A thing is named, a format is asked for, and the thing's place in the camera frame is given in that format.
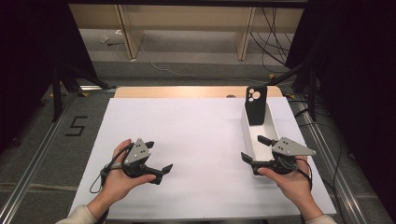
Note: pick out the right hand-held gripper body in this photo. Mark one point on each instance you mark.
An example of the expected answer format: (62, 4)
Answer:
(291, 147)

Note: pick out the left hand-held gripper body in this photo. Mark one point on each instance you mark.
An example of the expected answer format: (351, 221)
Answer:
(137, 153)

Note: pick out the white plastic bin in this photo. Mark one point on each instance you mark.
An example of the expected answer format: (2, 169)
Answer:
(264, 137)

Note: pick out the person's left hand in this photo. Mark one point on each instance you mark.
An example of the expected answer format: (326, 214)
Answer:
(116, 184)

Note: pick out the person's right hand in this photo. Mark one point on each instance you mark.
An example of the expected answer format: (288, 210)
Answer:
(295, 186)

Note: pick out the white board sheet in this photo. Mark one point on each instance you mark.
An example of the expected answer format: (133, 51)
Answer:
(193, 130)

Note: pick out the yellow tape piece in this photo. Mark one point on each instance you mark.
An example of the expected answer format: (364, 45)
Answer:
(292, 96)
(84, 94)

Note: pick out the black metal stand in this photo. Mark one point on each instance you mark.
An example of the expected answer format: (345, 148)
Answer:
(312, 99)
(56, 99)

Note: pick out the round table grommet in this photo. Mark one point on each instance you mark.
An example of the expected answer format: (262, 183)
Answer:
(230, 96)

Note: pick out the dark curtain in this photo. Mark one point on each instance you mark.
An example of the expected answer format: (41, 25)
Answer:
(358, 62)
(25, 62)

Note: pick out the small white paper scrap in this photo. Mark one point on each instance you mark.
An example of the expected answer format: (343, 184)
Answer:
(104, 39)

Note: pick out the beige wooden shelf unit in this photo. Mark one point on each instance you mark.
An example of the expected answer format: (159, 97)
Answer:
(186, 18)

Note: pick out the aluminium floor rail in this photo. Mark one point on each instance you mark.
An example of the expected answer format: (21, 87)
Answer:
(327, 155)
(37, 149)

